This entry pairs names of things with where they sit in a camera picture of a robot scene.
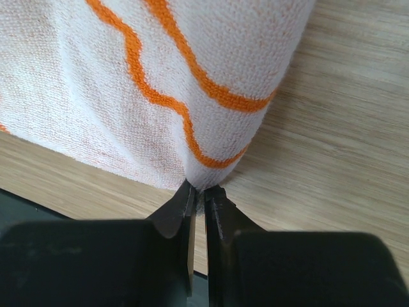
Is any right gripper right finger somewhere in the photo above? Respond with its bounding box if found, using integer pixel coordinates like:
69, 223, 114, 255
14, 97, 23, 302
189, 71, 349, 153
204, 186, 408, 306

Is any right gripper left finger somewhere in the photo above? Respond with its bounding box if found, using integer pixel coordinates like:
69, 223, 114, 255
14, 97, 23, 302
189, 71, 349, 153
1, 182, 197, 306

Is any orange white patterned towel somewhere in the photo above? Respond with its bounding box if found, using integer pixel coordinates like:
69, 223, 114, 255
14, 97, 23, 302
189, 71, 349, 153
1, 1, 314, 189

